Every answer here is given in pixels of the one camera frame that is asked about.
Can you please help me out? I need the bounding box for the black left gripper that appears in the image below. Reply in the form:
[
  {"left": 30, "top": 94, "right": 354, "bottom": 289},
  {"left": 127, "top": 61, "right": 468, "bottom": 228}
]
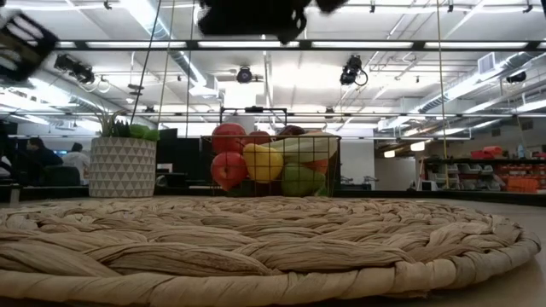
[{"left": 0, "top": 10, "right": 60, "bottom": 83}]

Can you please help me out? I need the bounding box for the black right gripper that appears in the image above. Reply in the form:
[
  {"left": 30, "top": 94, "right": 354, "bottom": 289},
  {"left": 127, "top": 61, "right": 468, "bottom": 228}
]
[{"left": 198, "top": 0, "right": 312, "bottom": 43}]

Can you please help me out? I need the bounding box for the green white leek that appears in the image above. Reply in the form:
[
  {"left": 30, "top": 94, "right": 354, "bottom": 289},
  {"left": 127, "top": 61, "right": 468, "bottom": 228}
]
[{"left": 264, "top": 130, "right": 340, "bottom": 165}]

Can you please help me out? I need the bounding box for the yellow lemon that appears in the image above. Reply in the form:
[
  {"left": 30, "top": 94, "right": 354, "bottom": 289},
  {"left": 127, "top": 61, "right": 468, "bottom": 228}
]
[{"left": 241, "top": 142, "right": 285, "bottom": 184}]

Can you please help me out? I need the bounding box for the green pear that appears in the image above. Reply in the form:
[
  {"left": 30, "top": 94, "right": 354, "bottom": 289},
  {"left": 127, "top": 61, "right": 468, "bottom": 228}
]
[{"left": 280, "top": 164, "right": 328, "bottom": 198}]

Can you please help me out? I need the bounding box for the black ceiling-hung device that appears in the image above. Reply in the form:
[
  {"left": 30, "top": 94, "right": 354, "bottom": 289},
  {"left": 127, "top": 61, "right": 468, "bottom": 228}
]
[{"left": 53, "top": 53, "right": 97, "bottom": 85}]

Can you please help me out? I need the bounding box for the black overhead rig beam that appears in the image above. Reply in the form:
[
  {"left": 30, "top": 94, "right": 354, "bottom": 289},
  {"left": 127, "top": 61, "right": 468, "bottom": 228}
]
[{"left": 55, "top": 39, "right": 546, "bottom": 52}]

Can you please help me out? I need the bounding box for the person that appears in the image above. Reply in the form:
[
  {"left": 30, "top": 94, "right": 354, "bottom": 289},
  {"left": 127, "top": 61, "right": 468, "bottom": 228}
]
[
  {"left": 16, "top": 136, "right": 64, "bottom": 187},
  {"left": 62, "top": 142, "right": 91, "bottom": 184}
]

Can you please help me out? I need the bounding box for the black office chair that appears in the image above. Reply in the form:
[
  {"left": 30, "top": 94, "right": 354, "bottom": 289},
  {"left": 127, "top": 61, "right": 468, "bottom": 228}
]
[{"left": 42, "top": 165, "right": 82, "bottom": 188}]

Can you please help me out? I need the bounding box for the succulent in white patterned pot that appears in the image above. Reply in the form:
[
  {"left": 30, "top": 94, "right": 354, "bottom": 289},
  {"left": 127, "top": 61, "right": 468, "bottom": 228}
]
[{"left": 88, "top": 109, "right": 161, "bottom": 199}]

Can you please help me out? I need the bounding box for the black background monitor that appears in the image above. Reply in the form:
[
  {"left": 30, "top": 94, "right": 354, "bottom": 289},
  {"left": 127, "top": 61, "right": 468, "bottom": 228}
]
[{"left": 155, "top": 127, "right": 214, "bottom": 191}]

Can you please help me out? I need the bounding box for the thin black crossbar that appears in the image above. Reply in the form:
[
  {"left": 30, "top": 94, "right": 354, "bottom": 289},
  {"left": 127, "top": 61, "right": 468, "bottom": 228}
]
[{"left": 97, "top": 111, "right": 546, "bottom": 119}]

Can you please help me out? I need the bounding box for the round woven placemat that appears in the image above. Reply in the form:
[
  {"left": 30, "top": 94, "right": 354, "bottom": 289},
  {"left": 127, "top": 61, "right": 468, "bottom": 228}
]
[{"left": 0, "top": 195, "right": 543, "bottom": 307}]

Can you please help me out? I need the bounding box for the shelf with orange bins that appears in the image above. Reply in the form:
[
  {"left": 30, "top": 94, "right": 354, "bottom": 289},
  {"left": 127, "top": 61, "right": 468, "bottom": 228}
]
[{"left": 420, "top": 144, "right": 546, "bottom": 194}]

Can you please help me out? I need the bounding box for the black overhead camera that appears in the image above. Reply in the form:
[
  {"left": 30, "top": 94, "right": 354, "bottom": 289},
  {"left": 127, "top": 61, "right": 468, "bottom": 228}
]
[{"left": 235, "top": 65, "right": 253, "bottom": 84}]

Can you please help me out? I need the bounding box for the black background rig frame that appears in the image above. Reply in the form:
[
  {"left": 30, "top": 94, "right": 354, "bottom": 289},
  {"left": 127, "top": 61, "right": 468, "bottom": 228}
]
[{"left": 219, "top": 106, "right": 288, "bottom": 125}]

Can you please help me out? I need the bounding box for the black ceiling camera with cable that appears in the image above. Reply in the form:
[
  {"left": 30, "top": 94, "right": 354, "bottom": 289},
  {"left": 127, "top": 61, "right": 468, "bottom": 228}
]
[{"left": 340, "top": 54, "right": 369, "bottom": 87}]

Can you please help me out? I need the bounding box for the long black hanging cable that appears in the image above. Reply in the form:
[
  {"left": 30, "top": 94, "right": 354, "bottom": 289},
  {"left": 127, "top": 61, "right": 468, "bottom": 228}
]
[{"left": 129, "top": 0, "right": 162, "bottom": 125}]

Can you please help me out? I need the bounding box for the copper wire basket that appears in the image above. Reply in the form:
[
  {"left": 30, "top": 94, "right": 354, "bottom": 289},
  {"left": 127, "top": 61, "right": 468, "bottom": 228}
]
[{"left": 200, "top": 134, "right": 342, "bottom": 198}]

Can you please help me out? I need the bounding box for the black aluminium table frame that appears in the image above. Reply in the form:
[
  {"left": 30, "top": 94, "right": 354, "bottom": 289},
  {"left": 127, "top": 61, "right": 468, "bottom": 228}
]
[{"left": 0, "top": 183, "right": 546, "bottom": 209}]

